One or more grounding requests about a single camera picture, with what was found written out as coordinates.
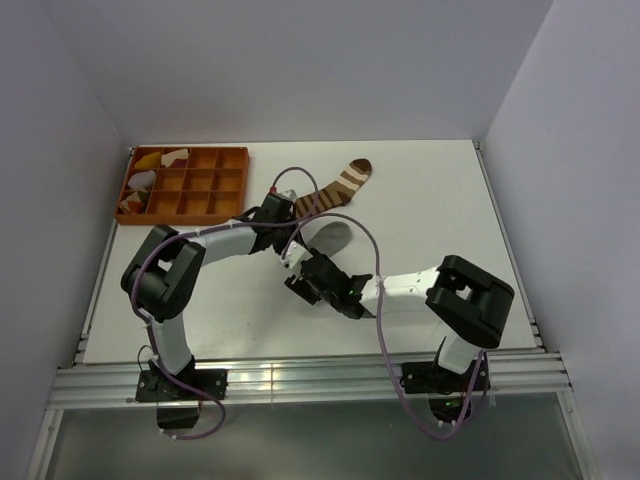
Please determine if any yellow rolled sock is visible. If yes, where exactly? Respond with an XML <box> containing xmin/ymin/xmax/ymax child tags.
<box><xmin>134</xmin><ymin>151</ymin><xmax>162</xmax><ymax>170</ymax></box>

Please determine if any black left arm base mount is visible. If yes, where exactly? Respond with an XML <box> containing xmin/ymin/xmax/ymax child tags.
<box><xmin>135</xmin><ymin>359</ymin><xmax>228</xmax><ymax>434</ymax></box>

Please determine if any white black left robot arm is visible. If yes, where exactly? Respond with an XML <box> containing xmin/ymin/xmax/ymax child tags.
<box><xmin>121</xmin><ymin>192</ymin><xmax>297</xmax><ymax>399</ymax></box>

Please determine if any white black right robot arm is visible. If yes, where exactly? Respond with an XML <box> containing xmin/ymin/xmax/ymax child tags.
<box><xmin>281</xmin><ymin>244</ymin><xmax>515</xmax><ymax>390</ymax></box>

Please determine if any white maroon rolled sock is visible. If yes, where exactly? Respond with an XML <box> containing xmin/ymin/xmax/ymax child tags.
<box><xmin>160</xmin><ymin>148</ymin><xmax>190</xmax><ymax>168</ymax></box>

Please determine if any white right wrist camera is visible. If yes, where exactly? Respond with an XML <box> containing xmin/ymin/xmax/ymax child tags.
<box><xmin>281</xmin><ymin>241</ymin><xmax>313</xmax><ymax>279</ymax></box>

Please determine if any aluminium table edge rail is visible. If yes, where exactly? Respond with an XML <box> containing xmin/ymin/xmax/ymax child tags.
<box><xmin>473</xmin><ymin>141</ymin><xmax>546</xmax><ymax>351</ymax></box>

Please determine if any aluminium front frame rail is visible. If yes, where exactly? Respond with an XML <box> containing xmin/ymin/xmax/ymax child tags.
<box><xmin>46</xmin><ymin>351</ymin><xmax>572</xmax><ymax>410</ymax></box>

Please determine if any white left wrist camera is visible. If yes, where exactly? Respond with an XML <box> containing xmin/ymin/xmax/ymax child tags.
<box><xmin>279</xmin><ymin>189</ymin><xmax>297</xmax><ymax>202</ymax></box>

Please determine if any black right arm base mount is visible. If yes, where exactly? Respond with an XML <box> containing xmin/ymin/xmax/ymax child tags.
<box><xmin>399</xmin><ymin>361</ymin><xmax>474</xmax><ymax>423</ymax></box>

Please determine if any orange white rolled sock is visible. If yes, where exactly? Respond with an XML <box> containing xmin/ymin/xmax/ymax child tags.
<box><xmin>118</xmin><ymin>190</ymin><xmax>150</xmax><ymax>215</ymax></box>

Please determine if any brown striped sock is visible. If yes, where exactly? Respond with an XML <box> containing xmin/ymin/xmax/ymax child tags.
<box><xmin>294</xmin><ymin>158</ymin><xmax>373</xmax><ymax>219</ymax></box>

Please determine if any grey sock with black stripes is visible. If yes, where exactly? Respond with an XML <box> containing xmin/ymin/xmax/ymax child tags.
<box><xmin>307</xmin><ymin>221</ymin><xmax>353</xmax><ymax>257</ymax></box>

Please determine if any orange wooden compartment tray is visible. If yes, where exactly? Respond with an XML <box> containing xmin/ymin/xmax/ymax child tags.
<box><xmin>114</xmin><ymin>145</ymin><xmax>250</xmax><ymax>226</ymax></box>

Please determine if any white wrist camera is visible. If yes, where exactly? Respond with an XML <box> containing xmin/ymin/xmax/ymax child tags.
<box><xmin>281</xmin><ymin>241</ymin><xmax>313</xmax><ymax>279</ymax></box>
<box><xmin>279</xmin><ymin>189</ymin><xmax>297</xmax><ymax>202</ymax></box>

